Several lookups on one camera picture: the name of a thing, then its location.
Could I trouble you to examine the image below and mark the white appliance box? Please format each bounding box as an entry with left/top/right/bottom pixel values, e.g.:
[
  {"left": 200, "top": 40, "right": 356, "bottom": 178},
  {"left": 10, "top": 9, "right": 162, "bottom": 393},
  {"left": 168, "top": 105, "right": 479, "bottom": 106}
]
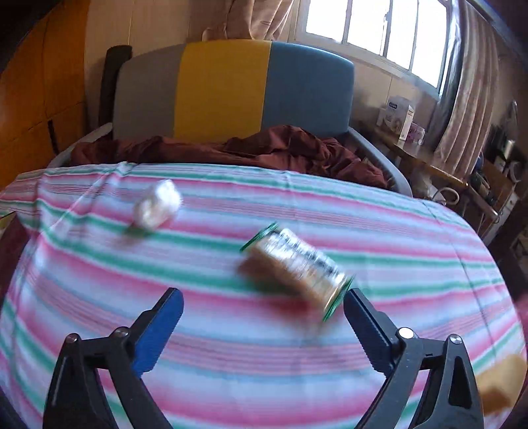
[{"left": 376, "top": 95, "right": 415, "bottom": 139}]

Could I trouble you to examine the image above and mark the beige patterned curtain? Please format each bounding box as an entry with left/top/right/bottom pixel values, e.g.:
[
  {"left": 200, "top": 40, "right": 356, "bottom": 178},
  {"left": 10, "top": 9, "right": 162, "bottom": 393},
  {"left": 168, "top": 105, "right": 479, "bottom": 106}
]
[
  {"left": 433, "top": 0, "right": 502, "bottom": 176},
  {"left": 204, "top": 0, "right": 294, "bottom": 42}
]

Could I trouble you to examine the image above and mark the grey bed side rail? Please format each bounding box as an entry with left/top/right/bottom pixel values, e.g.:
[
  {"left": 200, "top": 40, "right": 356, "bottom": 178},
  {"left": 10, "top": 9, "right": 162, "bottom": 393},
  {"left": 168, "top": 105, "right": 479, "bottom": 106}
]
[
  {"left": 45, "top": 121, "right": 114, "bottom": 168},
  {"left": 346, "top": 128, "right": 413, "bottom": 196}
]

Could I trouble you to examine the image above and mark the grey yellow blue headboard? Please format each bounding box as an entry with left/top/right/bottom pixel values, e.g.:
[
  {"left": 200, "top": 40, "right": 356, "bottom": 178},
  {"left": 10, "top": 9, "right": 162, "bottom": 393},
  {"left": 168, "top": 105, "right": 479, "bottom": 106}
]
[{"left": 112, "top": 40, "right": 355, "bottom": 143}]

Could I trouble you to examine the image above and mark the green edged snack packet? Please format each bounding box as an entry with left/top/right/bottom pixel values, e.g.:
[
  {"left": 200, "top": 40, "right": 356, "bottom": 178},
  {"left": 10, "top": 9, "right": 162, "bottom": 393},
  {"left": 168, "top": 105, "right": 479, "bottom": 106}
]
[{"left": 238, "top": 222, "right": 355, "bottom": 322}]

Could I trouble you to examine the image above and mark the window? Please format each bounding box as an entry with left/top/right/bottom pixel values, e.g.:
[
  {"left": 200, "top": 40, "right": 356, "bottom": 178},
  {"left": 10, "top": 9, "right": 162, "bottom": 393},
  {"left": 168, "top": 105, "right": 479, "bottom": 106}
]
[{"left": 303, "top": 0, "right": 454, "bottom": 89}]

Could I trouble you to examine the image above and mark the white cable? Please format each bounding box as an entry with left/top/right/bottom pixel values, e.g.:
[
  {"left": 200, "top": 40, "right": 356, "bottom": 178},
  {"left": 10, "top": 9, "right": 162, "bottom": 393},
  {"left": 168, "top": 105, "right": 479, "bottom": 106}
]
[{"left": 429, "top": 187, "right": 460, "bottom": 207}]

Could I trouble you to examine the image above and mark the small white wrapped item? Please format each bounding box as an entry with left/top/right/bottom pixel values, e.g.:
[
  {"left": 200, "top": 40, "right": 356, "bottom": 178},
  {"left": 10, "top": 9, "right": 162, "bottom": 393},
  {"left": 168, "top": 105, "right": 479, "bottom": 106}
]
[{"left": 133, "top": 179, "right": 183, "bottom": 229}]

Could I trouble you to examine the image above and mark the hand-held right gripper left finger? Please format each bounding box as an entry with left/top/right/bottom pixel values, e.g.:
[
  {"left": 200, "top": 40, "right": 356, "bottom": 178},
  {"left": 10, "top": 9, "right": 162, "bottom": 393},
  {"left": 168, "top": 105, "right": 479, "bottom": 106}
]
[{"left": 42, "top": 287, "right": 185, "bottom": 429}]

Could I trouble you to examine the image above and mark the cluttered wooden dresser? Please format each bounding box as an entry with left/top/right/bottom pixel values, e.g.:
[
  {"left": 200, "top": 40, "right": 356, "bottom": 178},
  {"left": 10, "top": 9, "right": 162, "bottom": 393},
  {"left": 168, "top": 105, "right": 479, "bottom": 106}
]
[{"left": 466, "top": 136, "right": 528, "bottom": 265}]

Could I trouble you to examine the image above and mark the tan sponge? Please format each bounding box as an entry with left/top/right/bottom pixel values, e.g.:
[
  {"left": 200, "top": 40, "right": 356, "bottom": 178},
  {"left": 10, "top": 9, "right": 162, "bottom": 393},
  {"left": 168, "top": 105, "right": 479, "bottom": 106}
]
[{"left": 478, "top": 355, "right": 528, "bottom": 415}]

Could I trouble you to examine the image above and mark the maroon blanket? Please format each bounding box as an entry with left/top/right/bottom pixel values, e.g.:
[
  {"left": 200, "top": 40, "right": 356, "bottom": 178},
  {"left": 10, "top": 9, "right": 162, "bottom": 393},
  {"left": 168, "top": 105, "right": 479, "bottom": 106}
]
[{"left": 71, "top": 125, "right": 390, "bottom": 190}]

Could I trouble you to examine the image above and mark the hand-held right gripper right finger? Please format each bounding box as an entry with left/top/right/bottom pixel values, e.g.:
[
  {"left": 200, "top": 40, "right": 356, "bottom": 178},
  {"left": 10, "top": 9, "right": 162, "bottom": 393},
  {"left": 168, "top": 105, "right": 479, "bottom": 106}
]
[{"left": 343, "top": 288, "right": 484, "bottom": 429}]

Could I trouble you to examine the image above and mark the black rolled mat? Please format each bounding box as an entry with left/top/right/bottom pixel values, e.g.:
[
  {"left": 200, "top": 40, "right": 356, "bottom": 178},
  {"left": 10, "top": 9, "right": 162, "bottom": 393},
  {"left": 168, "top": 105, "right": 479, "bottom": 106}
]
[{"left": 98, "top": 45, "right": 133, "bottom": 128}]

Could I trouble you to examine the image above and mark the wooden wardrobe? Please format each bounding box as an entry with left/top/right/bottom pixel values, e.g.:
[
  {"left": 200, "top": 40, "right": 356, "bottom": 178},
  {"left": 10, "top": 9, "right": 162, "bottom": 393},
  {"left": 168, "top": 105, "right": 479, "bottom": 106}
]
[{"left": 0, "top": 0, "right": 89, "bottom": 182}]

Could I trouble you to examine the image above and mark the wooden nightstand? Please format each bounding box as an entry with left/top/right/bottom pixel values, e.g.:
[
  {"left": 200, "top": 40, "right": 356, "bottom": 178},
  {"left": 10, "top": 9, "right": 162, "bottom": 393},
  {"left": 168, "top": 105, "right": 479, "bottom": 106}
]
[{"left": 371, "top": 124, "right": 502, "bottom": 223}]

